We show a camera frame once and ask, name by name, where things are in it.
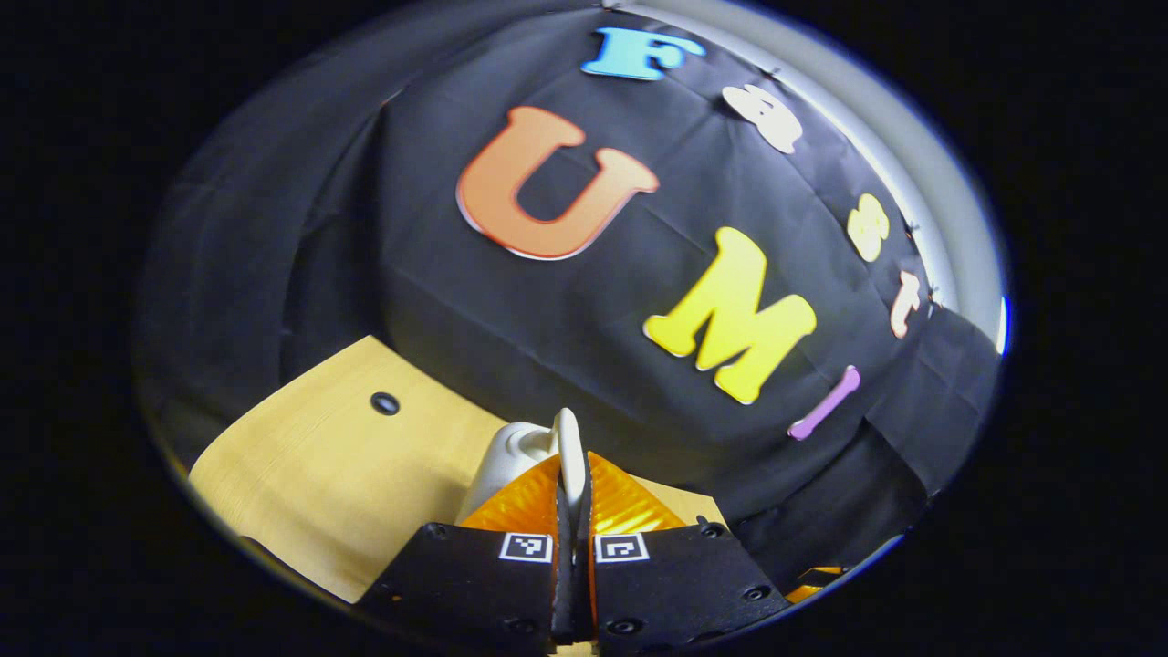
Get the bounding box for black backdrop cloth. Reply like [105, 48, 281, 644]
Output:
[132, 5, 1005, 594]

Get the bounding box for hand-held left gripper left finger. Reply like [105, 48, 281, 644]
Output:
[354, 454, 575, 655]

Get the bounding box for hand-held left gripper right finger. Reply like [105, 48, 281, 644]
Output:
[576, 451, 792, 654]

